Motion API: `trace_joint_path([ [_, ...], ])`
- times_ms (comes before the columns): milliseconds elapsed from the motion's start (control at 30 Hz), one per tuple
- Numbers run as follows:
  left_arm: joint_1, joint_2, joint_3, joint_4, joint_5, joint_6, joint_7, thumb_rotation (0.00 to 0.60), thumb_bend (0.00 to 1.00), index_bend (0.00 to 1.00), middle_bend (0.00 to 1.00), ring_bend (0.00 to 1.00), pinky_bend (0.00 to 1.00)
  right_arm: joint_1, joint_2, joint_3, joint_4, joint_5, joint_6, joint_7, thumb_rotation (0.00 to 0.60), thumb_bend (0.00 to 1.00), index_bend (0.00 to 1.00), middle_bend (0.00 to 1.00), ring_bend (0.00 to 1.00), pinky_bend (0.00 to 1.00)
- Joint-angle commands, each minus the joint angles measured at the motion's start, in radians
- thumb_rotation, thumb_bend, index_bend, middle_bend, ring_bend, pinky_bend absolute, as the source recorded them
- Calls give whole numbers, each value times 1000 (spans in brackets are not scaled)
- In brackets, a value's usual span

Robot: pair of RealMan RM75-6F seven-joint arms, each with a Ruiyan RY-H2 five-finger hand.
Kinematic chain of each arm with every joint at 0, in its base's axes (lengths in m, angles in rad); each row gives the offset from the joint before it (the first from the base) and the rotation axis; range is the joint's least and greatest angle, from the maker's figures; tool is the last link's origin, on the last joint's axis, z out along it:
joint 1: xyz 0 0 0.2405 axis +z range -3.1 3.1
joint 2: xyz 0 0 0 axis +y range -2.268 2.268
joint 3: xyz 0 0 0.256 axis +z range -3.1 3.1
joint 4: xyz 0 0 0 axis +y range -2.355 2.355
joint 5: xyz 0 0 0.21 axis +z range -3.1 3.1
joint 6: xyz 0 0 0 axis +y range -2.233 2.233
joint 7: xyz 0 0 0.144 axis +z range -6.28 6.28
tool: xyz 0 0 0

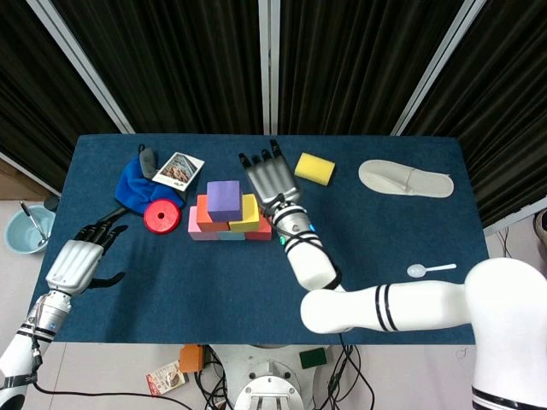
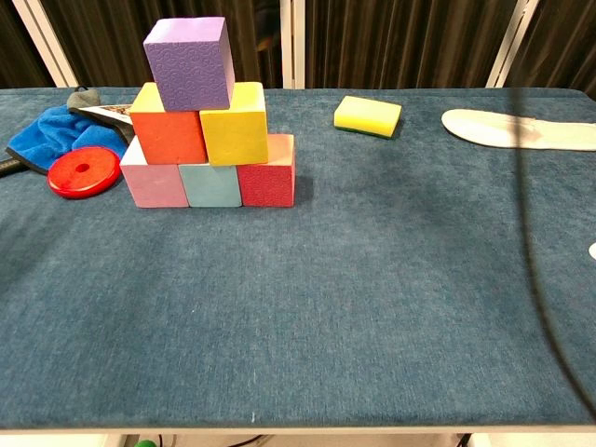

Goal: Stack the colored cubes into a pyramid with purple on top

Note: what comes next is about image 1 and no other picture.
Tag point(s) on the white partition base rail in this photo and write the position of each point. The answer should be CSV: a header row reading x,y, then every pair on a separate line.
x,y
513,218

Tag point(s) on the dark green box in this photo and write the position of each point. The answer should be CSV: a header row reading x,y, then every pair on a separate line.
x,y
313,359

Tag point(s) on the red plastic disc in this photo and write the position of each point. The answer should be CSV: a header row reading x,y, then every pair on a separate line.
x,y
164,222

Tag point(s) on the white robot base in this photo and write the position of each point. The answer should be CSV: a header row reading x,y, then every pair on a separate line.
x,y
269,376

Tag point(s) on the grey fabric pouch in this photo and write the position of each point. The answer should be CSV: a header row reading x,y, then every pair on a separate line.
x,y
148,162

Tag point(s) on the blue fleece cloth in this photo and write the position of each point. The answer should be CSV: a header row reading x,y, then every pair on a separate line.
x,y
134,192

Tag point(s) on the yellow cube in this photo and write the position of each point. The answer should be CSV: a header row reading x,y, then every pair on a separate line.
x,y
250,213

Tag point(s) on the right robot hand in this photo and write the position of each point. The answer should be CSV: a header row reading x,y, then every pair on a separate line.
x,y
271,183

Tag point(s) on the yellow green sponge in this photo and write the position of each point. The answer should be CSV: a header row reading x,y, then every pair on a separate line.
x,y
315,168

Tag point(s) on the orange box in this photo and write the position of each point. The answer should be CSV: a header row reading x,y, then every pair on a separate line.
x,y
191,359

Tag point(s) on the white plastic spoon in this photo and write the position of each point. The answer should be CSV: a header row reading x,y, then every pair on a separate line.
x,y
440,267

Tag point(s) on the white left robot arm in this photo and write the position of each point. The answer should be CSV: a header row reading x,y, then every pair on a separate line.
x,y
17,354

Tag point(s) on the pink cube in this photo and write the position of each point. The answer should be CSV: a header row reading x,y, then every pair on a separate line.
x,y
191,226

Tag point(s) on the blue fabric table mat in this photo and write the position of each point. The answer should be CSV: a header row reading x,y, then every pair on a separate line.
x,y
213,290

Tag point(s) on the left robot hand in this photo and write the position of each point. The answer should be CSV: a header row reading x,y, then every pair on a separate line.
x,y
72,267

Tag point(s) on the black pleated curtain panel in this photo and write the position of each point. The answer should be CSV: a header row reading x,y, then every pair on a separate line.
x,y
171,64
350,64
25,85
504,107

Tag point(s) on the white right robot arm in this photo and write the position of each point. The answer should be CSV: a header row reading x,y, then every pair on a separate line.
x,y
427,307

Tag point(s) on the white partition frame post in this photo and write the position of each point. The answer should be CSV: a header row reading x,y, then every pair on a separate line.
x,y
439,64
81,64
269,64

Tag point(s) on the purple cube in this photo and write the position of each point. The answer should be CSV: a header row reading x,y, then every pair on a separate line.
x,y
223,198

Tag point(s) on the light blue plastic bowl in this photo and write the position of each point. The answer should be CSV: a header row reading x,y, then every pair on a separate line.
x,y
19,235

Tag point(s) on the red cube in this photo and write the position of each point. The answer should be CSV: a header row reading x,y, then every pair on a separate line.
x,y
260,235

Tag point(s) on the red printed snack packet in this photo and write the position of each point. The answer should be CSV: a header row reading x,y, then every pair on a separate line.
x,y
164,380

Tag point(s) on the white slipper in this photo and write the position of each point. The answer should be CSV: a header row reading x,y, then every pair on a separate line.
x,y
397,179

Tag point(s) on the printed photo snack packet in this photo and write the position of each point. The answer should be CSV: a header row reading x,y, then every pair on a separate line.
x,y
177,171

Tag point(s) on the light blue cube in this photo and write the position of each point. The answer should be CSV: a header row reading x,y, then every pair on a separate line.
x,y
232,236

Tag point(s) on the orange cube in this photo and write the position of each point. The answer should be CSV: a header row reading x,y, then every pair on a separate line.
x,y
201,215

